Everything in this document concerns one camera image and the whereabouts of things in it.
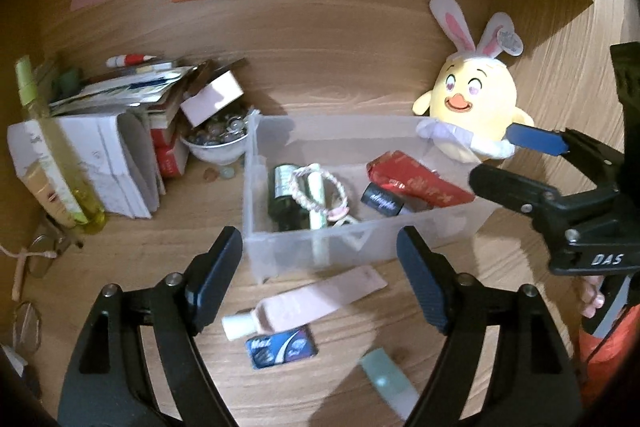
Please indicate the pink tube with white cap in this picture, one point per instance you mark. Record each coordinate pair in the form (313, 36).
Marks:
(310, 302)

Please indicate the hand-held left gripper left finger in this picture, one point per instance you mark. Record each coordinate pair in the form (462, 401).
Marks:
(216, 282)

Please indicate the light green eraser stick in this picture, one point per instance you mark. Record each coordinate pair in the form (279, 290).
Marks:
(387, 382)

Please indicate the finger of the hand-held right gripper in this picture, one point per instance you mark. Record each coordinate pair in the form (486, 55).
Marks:
(505, 189)
(535, 139)

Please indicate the yellow-green spray bottle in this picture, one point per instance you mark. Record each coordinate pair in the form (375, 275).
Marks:
(60, 147)

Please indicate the person's right hand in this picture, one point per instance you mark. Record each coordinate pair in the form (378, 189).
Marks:
(592, 302)

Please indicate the clear plastic storage box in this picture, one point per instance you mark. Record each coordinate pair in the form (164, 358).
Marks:
(280, 252)

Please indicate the red and white marker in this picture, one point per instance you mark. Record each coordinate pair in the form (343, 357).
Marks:
(132, 59)

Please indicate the dark green glass bottle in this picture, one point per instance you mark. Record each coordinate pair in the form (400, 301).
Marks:
(282, 207)

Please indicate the person's red clothing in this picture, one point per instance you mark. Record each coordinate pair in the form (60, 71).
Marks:
(607, 357)

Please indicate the small black bottle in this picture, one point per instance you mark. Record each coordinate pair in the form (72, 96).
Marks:
(382, 201)

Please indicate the yellow chick plush toy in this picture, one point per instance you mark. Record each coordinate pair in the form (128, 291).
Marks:
(470, 107)

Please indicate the red foil packet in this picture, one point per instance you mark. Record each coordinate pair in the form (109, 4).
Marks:
(415, 179)

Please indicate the eyeglasses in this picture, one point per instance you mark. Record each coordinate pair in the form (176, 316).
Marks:
(44, 253)

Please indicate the pale glass bead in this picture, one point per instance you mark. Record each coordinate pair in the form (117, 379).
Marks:
(227, 172)

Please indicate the small coin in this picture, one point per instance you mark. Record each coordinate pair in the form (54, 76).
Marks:
(210, 175)

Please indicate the blue foil packet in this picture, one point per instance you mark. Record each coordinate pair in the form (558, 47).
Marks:
(281, 347)

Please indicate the cream squeeze tube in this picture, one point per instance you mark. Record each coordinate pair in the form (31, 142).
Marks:
(47, 193)

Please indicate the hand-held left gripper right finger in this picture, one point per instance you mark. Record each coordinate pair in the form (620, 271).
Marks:
(425, 282)

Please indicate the white paper file box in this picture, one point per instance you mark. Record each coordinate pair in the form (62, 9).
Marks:
(115, 167)

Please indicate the red cardboard box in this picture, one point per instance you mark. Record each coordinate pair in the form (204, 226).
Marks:
(169, 157)

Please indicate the small pink box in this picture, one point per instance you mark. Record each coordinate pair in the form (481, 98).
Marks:
(212, 99)

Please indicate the pile of papers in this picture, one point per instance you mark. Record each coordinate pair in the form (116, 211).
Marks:
(125, 89)

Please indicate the white bowl of beads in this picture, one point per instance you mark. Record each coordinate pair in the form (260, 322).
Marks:
(215, 153)

